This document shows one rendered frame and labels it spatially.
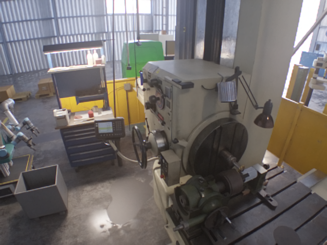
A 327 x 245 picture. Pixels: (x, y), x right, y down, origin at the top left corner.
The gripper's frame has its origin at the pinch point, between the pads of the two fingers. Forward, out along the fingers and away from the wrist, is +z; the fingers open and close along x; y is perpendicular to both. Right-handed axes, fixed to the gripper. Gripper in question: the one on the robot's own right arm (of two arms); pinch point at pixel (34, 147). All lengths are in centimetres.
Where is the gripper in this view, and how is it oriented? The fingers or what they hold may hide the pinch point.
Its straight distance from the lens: 314.9
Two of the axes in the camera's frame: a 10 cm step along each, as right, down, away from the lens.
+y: -7.9, 5.7, -2.3
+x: 5.5, 5.0, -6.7
